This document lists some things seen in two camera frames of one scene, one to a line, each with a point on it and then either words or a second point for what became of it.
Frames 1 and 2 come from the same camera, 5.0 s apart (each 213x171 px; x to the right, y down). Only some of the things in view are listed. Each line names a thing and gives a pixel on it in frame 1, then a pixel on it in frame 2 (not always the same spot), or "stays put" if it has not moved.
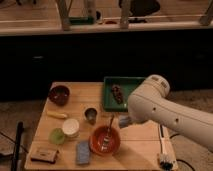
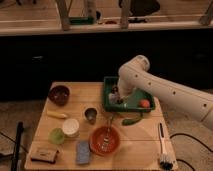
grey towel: (124, 121) → (113, 98)
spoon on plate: (107, 138) stays put
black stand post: (16, 154) stays put
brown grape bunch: (118, 94) stays put
